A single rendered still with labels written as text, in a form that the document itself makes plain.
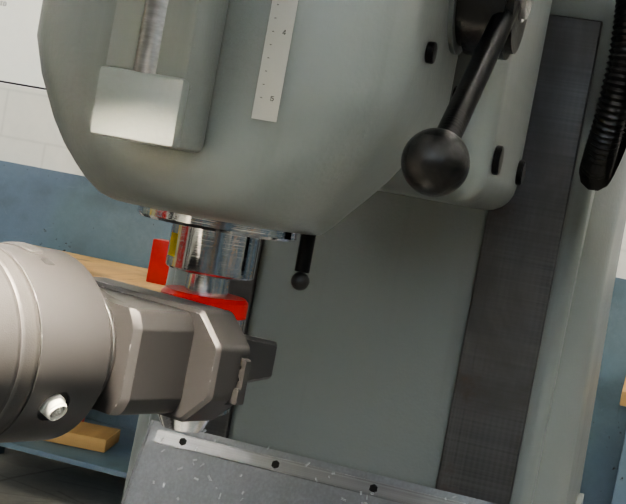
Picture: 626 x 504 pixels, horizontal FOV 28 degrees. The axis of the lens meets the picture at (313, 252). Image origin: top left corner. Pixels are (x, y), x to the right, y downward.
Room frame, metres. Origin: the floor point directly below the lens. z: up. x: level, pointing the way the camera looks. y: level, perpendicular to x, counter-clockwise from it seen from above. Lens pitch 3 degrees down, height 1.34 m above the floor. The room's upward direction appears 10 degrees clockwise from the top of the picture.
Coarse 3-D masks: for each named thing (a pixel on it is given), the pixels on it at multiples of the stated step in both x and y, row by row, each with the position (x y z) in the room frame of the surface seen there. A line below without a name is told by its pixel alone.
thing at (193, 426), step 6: (162, 420) 0.66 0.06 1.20; (168, 420) 0.65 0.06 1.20; (174, 420) 0.65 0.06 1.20; (168, 426) 0.65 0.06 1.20; (174, 426) 0.65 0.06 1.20; (180, 426) 0.65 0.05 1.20; (186, 426) 0.65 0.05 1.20; (192, 426) 0.65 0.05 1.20; (198, 426) 0.66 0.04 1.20; (204, 426) 0.66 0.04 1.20; (192, 432) 0.66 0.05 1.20; (198, 432) 0.66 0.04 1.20
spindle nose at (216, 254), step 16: (176, 224) 0.65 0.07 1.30; (192, 240) 0.64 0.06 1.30; (208, 240) 0.64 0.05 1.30; (224, 240) 0.64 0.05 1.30; (240, 240) 0.65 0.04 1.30; (256, 240) 0.65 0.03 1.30; (176, 256) 0.65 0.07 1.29; (192, 256) 0.64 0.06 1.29; (208, 256) 0.64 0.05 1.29; (224, 256) 0.64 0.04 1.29; (240, 256) 0.65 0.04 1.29; (256, 256) 0.66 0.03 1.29; (192, 272) 0.64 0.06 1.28; (208, 272) 0.64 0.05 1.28; (224, 272) 0.64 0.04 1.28; (240, 272) 0.65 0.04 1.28
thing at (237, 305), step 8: (168, 288) 0.65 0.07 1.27; (176, 288) 0.66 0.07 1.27; (184, 288) 0.67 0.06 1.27; (176, 296) 0.64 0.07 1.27; (184, 296) 0.64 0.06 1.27; (192, 296) 0.64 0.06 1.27; (200, 296) 0.64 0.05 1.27; (208, 296) 0.65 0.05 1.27; (216, 296) 0.65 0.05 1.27; (232, 296) 0.67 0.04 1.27; (208, 304) 0.64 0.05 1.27; (216, 304) 0.64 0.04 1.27; (224, 304) 0.64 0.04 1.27; (232, 304) 0.65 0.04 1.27; (240, 304) 0.65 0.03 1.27; (232, 312) 0.65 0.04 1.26; (240, 312) 0.65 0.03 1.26
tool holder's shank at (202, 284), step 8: (192, 280) 0.66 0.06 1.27; (200, 280) 0.65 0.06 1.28; (208, 280) 0.65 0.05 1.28; (216, 280) 0.65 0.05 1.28; (224, 280) 0.66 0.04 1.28; (192, 288) 0.65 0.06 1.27; (200, 288) 0.65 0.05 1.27; (208, 288) 0.65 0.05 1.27; (216, 288) 0.65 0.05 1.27; (224, 288) 0.66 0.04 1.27; (224, 296) 0.66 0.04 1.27
